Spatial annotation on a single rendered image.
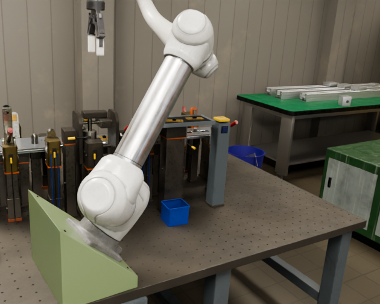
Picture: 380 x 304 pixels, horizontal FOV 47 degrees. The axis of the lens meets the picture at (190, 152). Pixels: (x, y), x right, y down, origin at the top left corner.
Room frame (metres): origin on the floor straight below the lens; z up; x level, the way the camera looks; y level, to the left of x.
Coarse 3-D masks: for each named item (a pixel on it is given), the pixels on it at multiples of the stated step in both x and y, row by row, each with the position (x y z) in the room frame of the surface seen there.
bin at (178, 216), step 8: (168, 200) 1.88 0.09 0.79; (176, 200) 1.90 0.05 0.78; (168, 208) 1.79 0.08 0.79; (176, 208) 1.80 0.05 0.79; (184, 208) 1.82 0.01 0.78; (168, 216) 1.79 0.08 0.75; (176, 216) 1.80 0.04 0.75; (184, 216) 1.82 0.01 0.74; (168, 224) 1.79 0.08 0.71; (176, 224) 1.80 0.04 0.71
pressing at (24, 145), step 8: (192, 128) 2.45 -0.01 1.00; (200, 128) 2.46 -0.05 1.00; (208, 128) 2.47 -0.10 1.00; (192, 136) 2.28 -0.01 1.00; (200, 136) 2.30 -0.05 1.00; (208, 136) 2.32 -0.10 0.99; (0, 144) 1.93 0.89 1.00; (24, 144) 1.95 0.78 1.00; (32, 144) 1.96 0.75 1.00; (40, 144) 1.97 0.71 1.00; (104, 144) 2.05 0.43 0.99; (0, 152) 1.81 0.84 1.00; (24, 152) 1.86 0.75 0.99; (32, 152) 1.87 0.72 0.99
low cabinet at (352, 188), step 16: (352, 144) 3.57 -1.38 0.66; (368, 144) 3.61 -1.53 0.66; (336, 160) 3.32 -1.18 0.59; (352, 160) 3.21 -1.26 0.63; (368, 160) 3.13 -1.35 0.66; (336, 176) 3.30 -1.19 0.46; (352, 176) 3.18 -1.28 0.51; (368, 176) 3.07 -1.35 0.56; (320, 192) 3.41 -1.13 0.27; (336, 192) 3.28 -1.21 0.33; (352, 192) 3.16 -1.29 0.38; (368, 192) 3.05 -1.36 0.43; (352, 208) 3.14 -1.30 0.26; (368, 208) 3.03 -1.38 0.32; (368, 224) 3.01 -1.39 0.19; (368, 240) 3.03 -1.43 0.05
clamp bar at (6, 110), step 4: (4, 108) 1.76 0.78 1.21; (8, 108) 1.77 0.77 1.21; (4, 112) 1.76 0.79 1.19; (8, 112) 1.76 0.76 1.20; (4, 116) 1.77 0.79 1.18; (8, 116) 1.77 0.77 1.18; (4, 120) 1.77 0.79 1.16; (8, 120) 1.77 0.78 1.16; (4, 124) 1.77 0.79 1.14; (8, 124) 1.78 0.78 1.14; (12, 124) 1.78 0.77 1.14; (4, 128) 1.77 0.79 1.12; (4, 132) 1.77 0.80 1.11; (4, 136) 1.78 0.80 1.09; (12, 136) 1.79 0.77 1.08; (4, 140) 1.78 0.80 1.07; (12, 140) 1.79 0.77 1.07
